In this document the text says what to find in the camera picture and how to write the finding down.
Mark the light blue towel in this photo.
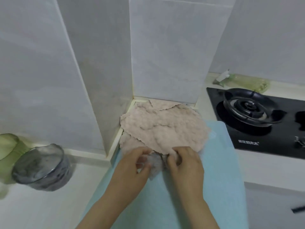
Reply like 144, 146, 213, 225
76, 119, 247, 229

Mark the person's left forearm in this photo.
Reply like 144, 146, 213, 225
75, 195, 137, 229

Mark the silver stove knob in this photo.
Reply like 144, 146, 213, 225
294, 136, 305, 149

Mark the green clear plastic packet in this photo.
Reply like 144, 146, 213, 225
213, 69, 271, 94

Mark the grey glass jar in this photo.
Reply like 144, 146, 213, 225
11, 144, 72, 192

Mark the person's right hand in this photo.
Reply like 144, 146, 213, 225
166, 146, 207, 202

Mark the black burner pan support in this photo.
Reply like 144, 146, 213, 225
295, 111, 305, 127
217, 88, 288, 128

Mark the black glass gas stove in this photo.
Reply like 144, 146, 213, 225
206, 87, 305, 160

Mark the person's right forearm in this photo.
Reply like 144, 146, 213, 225
183, 199, 227, 229

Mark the pink fluffy towel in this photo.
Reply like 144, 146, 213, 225
119, 100, 211, 180

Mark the person's left hand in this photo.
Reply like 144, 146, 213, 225
106, 147, 153, 199

